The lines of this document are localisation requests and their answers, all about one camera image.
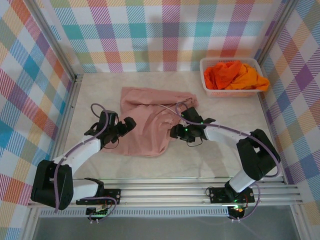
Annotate pink shorts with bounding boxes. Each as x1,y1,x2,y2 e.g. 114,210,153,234
101,86,200,158

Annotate yellow-orange shorts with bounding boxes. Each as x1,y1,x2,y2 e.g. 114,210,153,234
224,63,271,93

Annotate white plastic basket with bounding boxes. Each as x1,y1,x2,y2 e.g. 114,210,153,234
199,57,266,98

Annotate thin black left gripper cable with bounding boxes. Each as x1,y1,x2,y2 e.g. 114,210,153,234
103,138,120,150

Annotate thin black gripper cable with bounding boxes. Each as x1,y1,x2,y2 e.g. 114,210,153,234
103,138,120,150
185,136,204,149

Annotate thin black right gripper cable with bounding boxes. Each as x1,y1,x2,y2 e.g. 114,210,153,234
185,136,204,149

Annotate aluminium side rail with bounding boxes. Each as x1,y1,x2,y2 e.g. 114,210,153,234
49,74,85,181
257,94,287,185

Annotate aluminium mounting rail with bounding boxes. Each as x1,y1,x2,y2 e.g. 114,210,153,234
27,177,302,209

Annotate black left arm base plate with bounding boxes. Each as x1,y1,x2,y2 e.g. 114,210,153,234
102,188,122,205

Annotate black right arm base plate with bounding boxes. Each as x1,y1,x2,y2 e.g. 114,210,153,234
208,186,256,205

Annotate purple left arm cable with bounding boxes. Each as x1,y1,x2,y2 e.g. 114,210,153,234
53,102,118,224

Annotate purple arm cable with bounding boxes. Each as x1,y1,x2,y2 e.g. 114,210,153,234
175,102,281,222
53,102,118,224

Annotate white slotted cable duct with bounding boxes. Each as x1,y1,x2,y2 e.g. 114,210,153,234
39,209,231,218

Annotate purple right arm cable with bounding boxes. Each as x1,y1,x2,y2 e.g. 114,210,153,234
175,102,281,222

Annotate aluminium corner post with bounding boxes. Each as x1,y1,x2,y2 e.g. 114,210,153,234
253,0,301,67
29,0,85,83

